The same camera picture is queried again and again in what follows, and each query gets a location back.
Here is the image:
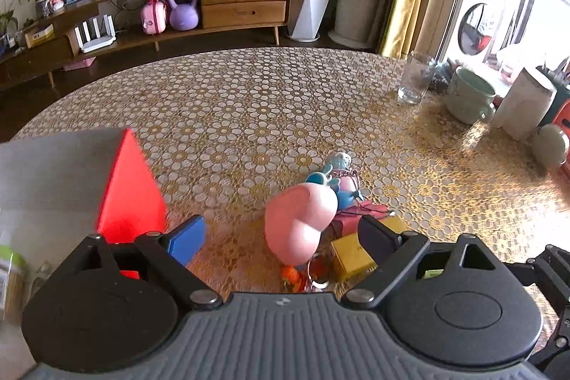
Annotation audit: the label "yellow small box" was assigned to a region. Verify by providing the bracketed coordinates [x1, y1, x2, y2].
[329, 215, 409, 281]

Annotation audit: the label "pink binder clip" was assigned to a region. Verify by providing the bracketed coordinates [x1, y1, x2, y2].
[331, 201, 395, 237]

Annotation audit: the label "orange red small toy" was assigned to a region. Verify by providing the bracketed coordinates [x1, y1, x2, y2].
[280, 254, 331, 293]

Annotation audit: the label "blue cartoon keychain figures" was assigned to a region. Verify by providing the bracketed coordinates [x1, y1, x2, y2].
[305, 151, 365, 211]

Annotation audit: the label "pink plastic bowl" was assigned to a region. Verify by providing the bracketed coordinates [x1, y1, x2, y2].
[264, 182, 338, 266]

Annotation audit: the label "spice jar green lid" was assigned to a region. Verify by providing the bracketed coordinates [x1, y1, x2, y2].
[0, 244, 27, 323]

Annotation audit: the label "red cardboard shoe box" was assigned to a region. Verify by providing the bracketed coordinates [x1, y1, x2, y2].
[1, 128, 166, 306]

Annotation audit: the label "lace tablecloth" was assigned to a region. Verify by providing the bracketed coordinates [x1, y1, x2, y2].
[19, 47, 569, 294]

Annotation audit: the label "white lidded pitcher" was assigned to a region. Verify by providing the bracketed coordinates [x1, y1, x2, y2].
[491, 68, 558, 141]

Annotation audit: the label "green ceramic mug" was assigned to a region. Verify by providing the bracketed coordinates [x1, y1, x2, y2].
[444, 67, 496, 125]

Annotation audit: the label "clear drinking glass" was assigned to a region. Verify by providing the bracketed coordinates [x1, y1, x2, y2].
[397, 51, 436, 105]

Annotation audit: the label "white wifi router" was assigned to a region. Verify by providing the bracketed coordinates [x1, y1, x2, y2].
[73, 15, 116, 54]

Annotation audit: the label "purple kettlebell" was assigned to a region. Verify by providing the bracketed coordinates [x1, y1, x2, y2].
[168, 0, 199, 31]

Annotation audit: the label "pink toy case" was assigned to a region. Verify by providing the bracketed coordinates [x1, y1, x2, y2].
[140, 0, 167, 35]

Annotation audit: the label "washing machine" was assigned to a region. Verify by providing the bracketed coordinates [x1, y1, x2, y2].
[444, 0, 498, 64]

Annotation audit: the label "wooden tv console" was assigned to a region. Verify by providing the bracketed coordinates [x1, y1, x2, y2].
[1, 0, 290, 90]

